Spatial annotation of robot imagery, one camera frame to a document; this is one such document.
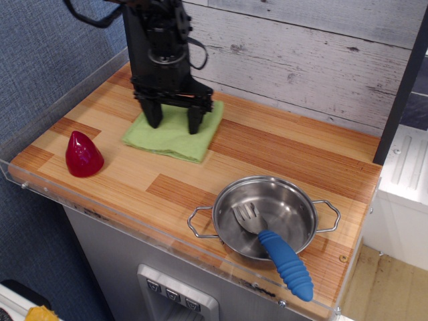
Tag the red plastic cone toy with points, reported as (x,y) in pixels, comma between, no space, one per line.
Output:
(83,159)

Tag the green cloth napkin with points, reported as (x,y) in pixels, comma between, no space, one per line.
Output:
(172,137)

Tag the grey toy fridge cabinet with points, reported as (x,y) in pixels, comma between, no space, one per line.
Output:
(114,256)

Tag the clear acrylic table guard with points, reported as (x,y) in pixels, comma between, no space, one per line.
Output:
(166,201)

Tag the yellow and black object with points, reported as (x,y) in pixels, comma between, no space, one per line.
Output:
(38,313)

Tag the white ribbed side unit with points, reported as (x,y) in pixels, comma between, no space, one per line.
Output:
(396,224)

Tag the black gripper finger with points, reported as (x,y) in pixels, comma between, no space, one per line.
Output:
(152,111)
(195,117)

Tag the blue handled slotted spatula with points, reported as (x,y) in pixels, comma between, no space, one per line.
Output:
(290,267)

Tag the dark right frame post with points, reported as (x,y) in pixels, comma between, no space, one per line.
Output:
(411,72)

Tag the silver dispenser button panel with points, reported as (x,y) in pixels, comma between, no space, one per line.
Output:
(167,298)

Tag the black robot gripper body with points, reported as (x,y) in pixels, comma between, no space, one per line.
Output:
(169,84)

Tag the stainless steel pot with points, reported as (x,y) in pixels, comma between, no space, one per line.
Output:
(287,209)

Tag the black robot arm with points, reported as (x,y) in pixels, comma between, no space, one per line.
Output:
(157,35)

